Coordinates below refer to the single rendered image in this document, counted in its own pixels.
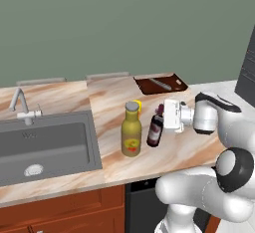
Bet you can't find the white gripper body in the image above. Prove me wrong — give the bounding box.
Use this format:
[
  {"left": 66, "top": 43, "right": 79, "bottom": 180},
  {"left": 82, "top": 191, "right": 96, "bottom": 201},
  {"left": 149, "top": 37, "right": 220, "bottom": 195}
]
[{"left": 162, "top": 99, "right": 185, "bottom": 134}]

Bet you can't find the dark maroon drink bottle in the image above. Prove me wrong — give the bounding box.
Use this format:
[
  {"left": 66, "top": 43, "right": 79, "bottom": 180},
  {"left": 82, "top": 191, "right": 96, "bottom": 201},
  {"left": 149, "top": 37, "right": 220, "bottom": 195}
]
[{"left": 145, "top": 103, "right": 165, "bottom": 148}]

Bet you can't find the dark brown cutting board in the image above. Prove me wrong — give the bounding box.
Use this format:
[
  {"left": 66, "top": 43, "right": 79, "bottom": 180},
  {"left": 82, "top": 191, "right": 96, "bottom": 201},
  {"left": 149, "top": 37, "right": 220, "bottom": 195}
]
[{"left": 132, "top": 72, "right": 189, "bottom": 97}]

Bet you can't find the grey knife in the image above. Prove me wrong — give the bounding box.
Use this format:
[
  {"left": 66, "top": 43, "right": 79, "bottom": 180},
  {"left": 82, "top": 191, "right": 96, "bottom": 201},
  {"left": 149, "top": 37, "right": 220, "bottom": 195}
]
[{"left": 148, "top": 77, "right": 172, "bottom": 92}]

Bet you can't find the olive bottle with grey cap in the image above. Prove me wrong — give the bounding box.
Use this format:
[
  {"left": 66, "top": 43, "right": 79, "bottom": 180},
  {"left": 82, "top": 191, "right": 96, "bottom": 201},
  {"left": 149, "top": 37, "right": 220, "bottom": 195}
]
[{"left": 121, "top": 101, "right": 143, "bottom": 158}]

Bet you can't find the grey stool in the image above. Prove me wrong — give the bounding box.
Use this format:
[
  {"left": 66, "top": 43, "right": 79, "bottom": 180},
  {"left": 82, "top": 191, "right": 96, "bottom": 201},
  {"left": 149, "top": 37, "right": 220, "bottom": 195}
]
[
  {"left": 15, "top": 77, "right": 68, "bottom": 88},
  {"left": 85, "top": 71, "right": 131, "bottom": 81}
]

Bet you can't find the black appliance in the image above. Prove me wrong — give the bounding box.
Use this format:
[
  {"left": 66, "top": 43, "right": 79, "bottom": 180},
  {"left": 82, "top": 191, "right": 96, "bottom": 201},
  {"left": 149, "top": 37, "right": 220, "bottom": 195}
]
[{"left": 233, "top": 23, "right": 255, "bottom": 109}]

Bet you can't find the black dishwasher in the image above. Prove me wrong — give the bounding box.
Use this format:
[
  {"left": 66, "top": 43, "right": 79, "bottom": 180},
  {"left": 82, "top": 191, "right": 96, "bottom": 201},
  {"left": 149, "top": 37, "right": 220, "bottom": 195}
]
[{"left": 125, "top": 176, "right": 213, "bottom": 233}]

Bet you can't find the grey sink basin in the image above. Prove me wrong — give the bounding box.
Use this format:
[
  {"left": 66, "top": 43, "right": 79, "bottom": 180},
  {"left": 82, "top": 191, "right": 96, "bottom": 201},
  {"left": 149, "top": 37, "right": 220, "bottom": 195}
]
[{"left": 0, "top": 110, "right": 104, "bottom": 188}]

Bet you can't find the brown wooden cupboard door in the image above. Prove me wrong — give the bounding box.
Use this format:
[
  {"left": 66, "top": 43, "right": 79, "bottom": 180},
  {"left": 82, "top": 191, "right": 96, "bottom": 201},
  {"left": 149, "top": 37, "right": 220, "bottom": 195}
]
[{"left": 29, "top": 206, "right": 127, "bottom": 233}]

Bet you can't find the brown wooden drawer front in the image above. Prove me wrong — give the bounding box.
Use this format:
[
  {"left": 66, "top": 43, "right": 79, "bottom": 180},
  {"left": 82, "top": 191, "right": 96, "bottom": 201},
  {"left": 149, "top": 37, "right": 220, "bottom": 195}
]
[{"left": 0, "top": 184, "right": 127, "bottom": 227}]

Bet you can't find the grey sink tap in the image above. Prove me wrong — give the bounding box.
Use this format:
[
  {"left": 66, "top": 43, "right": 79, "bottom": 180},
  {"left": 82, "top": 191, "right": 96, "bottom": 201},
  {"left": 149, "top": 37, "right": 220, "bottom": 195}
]
[{"left": 8, "top": 87, "right": 44, "bottom": 127}]

